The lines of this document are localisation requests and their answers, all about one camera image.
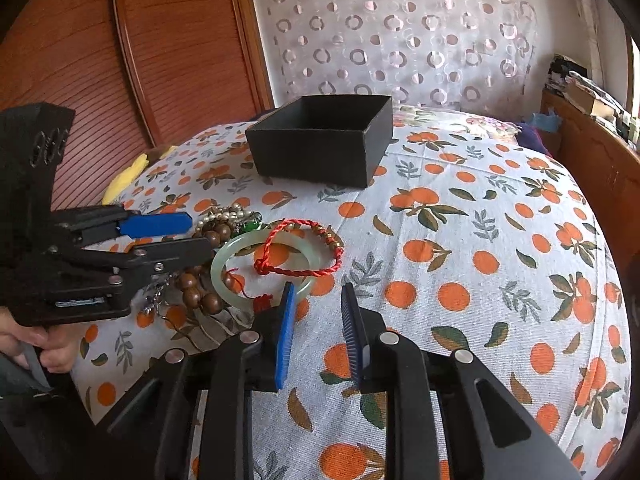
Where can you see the blue plastic bag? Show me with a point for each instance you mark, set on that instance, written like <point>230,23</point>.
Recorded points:
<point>545,120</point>

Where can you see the floral quilt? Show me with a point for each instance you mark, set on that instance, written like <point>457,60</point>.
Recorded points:
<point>480,127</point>

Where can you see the brown wooden wardrobe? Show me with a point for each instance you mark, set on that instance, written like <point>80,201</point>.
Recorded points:
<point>175,60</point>

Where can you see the pale green jade bangle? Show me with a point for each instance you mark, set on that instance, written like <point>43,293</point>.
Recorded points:
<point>220,271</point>

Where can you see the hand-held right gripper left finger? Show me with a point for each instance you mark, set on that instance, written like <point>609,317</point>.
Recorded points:
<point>285,340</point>

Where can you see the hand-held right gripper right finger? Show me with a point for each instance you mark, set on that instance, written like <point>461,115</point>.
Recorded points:
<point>352,340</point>

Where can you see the person's left hand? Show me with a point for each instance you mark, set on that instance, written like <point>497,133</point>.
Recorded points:
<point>55,357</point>

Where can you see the yellow plush toy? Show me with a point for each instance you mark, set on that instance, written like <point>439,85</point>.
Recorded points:
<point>125,175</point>

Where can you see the orange fruit print bed sheet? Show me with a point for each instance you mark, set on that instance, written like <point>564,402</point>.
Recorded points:
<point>450,260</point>

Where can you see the brown wooden cabinet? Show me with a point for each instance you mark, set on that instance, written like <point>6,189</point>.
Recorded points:
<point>595,170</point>

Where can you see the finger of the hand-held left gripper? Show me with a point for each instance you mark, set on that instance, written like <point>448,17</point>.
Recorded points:
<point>170,255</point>
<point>155,225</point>

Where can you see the silver hair pin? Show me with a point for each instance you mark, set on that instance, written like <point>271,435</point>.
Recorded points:
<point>155,300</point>

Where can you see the purple blanket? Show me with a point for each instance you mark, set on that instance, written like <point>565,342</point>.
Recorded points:
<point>535,140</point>

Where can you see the black cardboard box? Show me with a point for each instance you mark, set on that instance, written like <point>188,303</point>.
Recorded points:
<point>310,155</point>

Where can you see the stack of books and papers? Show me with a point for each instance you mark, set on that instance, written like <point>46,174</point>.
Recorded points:
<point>585,90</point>

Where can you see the circle pattern lace curtain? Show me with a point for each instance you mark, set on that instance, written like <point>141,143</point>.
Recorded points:
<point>400,35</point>

